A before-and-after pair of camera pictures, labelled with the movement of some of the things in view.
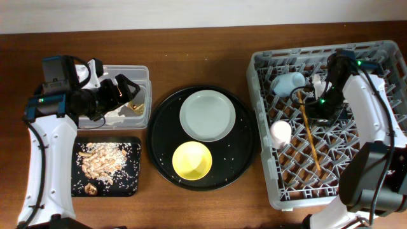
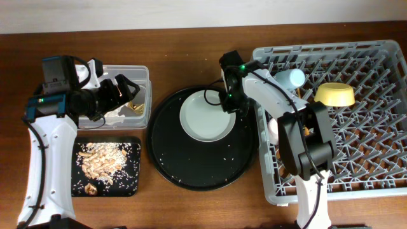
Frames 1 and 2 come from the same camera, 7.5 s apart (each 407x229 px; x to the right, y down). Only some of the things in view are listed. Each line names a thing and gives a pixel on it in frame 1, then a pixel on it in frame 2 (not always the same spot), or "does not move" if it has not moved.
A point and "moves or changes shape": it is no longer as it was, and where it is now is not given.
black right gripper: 326,113 to 229,60
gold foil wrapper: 138,109 does not move
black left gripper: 111,94 does not move
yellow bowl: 192,160 moves or changes shape
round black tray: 231,155 does not move
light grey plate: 207,116 does not move
